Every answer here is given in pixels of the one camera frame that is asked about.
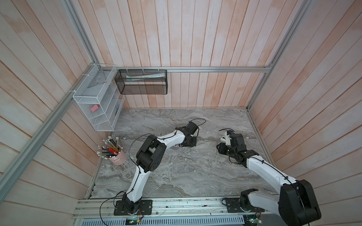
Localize papers in black basket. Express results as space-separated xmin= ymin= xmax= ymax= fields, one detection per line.
xmin=126 ymin=73 xmax=166 ymax=82

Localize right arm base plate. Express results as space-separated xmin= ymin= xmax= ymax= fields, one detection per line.
xmin=221 ymin=197 xmax=265 ymax=213

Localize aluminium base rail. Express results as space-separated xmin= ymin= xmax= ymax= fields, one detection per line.
xmin=72 ymin=196 xmax=273 ymax=225

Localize white wire mesh shelf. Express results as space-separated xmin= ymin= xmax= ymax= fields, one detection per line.
xmin=73 ymin=64 xmax=125 ymax=132

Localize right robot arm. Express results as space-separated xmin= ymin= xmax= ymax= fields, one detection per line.
xmin=217 ymin=128 xmax=321 ymax=226

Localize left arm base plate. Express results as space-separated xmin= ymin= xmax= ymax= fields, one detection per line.
xmin=114 ymin=200 xmax=153 ymax=216

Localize bundle of pencils in cup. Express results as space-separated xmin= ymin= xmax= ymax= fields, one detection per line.
xmin=97 ymin=136 xmax=123 ymax=160

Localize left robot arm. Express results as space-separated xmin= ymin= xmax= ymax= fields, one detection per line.
xmin=122 ymin=121 xmax=199 ymax=214

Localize pink eraser block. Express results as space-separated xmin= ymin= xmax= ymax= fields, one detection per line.
xmin=90 ymin=105 xmax=100 ymax=112

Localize pink pencil cup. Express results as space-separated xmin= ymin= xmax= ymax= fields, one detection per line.
xmin=109 ymin=146 xmax=126 ymax=166

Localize black wire mesh basket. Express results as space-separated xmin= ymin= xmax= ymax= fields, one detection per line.
xmin=115 ymin=69 xmax=168 ymax=95

